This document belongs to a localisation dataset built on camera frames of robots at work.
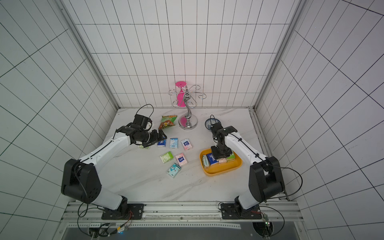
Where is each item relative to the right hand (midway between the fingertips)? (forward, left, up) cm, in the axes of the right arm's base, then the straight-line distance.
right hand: (215, 156), depth 85 cm
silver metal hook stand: (+30, +19, -6) cm, 36 cm away
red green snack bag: (+26, +33, -1) cm, 42 cm away
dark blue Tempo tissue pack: (+9, +34, -4) cm, 35 cm away
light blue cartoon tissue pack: (+10, +26, -5) cm, 28 cm away
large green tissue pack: (0, +41, +8) cm, 42 cm away
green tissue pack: (-4, -8, +6) cm, 11 cm away
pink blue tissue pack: (-1, +20, -4) cm, 21 cm away
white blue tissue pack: (+9, +18, -4) cm, 21 cm away
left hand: (+4, +33, +6) cm, 34 cm away
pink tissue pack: (0, -5, -4) cm, 7 cm away
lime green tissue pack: (0, +29, -5) cm, 29 cm away
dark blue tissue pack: (0, +1, -4) cm, 4 cm away
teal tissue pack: (-3, +5, -3) cm, 7 cm away
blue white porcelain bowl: (+29, +3, -4) cm, 29 cm away
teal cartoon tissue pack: (-8, +23, -5) cm, 25 cm away
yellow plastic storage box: (-5, -2, -6) cm, 8 cm away
